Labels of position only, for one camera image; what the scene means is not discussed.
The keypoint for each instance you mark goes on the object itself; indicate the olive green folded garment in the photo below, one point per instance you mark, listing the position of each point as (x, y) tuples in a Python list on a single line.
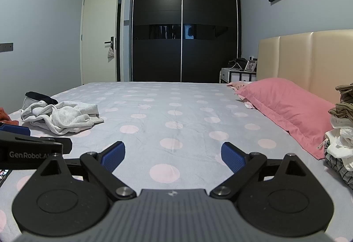
[(344, 108)]

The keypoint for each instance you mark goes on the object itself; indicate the light grey sweatshirt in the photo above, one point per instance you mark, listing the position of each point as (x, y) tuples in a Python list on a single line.
[(66, 118)]

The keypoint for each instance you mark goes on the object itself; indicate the white door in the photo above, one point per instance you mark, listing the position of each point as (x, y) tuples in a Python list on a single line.
[(96, 24)]

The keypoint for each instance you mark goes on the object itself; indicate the white ribbed garment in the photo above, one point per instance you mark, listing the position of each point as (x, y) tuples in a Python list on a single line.
[(339, 145)]

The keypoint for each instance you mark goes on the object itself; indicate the photo frame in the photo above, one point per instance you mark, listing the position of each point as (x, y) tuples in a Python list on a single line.
[(250, 65)]

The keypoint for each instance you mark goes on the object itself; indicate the black bag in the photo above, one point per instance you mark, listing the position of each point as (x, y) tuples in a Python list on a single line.
[(238, 61)]

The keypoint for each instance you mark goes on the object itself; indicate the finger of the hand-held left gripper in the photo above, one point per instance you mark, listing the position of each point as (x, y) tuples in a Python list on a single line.
[(13, 129)]

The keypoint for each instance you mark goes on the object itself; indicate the grey wall switch panel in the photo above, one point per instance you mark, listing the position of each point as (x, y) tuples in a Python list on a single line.
[(7, 47)]

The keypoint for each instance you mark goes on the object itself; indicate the small hanging pouch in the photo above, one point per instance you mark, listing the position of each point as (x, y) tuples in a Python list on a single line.
[(110, 53)]

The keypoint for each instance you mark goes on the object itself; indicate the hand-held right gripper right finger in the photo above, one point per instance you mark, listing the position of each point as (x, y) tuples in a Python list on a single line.
[(233, 158)]

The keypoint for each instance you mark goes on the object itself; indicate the orange-brown cloth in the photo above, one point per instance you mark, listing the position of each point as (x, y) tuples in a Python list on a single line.
[(3, 114)]

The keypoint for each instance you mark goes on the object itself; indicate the white nightstand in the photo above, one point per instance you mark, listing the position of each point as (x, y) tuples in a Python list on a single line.
[(237, 75)]

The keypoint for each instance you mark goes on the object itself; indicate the black sliding-door wardrobe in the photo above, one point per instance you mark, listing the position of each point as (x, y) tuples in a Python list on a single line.
[(157, 38)]

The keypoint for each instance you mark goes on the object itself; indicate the pink patterned pillow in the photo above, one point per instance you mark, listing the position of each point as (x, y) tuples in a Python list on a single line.
[(240, 84)]

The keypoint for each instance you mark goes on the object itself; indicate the beige padded headboard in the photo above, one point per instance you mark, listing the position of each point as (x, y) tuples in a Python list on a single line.
[(303, 57)]

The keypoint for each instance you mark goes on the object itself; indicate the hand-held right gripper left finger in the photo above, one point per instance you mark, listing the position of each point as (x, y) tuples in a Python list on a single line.
[(114, 156)]

